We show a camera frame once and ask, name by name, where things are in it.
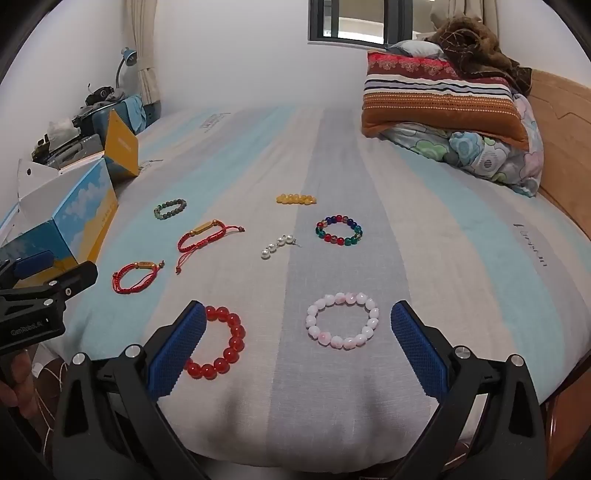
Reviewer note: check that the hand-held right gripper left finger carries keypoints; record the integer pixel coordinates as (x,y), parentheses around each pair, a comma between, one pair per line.
(178,355)

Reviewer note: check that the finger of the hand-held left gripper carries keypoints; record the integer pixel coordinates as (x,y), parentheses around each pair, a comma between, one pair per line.
(76,277)
(32,265)

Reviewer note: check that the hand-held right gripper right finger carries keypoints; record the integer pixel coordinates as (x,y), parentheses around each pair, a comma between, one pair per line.
(420,355)

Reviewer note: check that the blue and yellow cardboard box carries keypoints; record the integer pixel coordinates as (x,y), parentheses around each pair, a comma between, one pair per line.
(83,207)

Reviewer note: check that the person's left hand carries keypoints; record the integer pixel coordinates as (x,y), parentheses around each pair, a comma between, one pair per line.
(21,378)

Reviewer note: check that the blue cloth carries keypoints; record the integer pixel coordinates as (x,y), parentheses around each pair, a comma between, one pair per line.
(134,110)

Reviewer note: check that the dark desk clutter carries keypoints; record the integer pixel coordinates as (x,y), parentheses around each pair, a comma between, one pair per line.
(99,94)

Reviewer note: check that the floral quilt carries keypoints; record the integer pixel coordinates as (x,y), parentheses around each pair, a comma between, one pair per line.
(485,157)

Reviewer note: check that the blue desk lamp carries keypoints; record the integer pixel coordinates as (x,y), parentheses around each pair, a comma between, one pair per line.
(130,56)

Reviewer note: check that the beige curtain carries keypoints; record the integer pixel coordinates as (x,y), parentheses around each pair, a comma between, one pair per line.
(145,46)
(475,14)

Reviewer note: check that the striped bed sheet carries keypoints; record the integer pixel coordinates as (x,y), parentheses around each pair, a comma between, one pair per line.
(295,138)

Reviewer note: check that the striped orange pillow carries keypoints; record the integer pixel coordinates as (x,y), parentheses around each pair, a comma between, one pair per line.
(438,106)

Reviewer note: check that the wooden bed headboard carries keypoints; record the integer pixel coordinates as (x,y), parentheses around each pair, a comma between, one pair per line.
(563,138)

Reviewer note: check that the grey pillow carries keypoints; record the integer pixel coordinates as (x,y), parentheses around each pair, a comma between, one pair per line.
(411,48)

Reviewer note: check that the brown blanket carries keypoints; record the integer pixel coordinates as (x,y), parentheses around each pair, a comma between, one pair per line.
(471,46)

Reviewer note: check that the dark framed window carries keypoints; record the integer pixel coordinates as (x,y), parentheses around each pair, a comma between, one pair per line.
(323,18)

